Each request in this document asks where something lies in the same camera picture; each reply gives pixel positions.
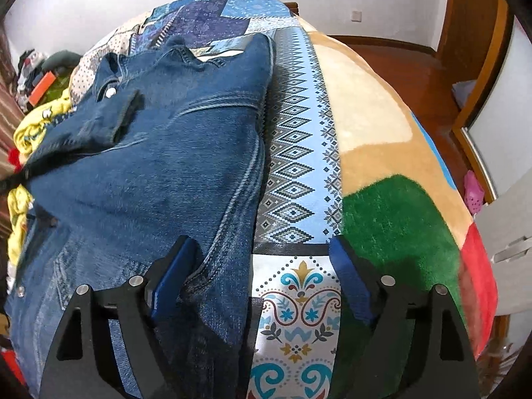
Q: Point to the wooden bed frame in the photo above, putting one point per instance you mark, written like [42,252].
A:
[296,8]

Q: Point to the pile of assorted clothes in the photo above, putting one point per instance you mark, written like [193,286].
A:
[39,75]

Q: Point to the yellow printed garment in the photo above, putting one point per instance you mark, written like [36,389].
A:
[31,133]

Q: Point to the blue denim jacket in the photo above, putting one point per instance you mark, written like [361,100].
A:
[158,166]

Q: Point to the orange box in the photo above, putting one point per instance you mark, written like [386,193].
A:
[41,88]

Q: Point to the tan green red plush blanket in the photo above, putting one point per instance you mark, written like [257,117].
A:
[395,199]

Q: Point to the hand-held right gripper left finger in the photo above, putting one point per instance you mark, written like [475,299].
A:
[176,276]

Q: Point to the blue patchwork printed bedsheet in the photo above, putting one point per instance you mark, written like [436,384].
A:
[291,183]

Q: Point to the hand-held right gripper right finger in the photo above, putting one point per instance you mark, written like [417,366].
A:
[353,280]

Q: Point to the white wall socket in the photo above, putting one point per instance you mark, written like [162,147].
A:
[355,15]

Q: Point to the pink slipper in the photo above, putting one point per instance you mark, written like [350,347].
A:
[473,191]

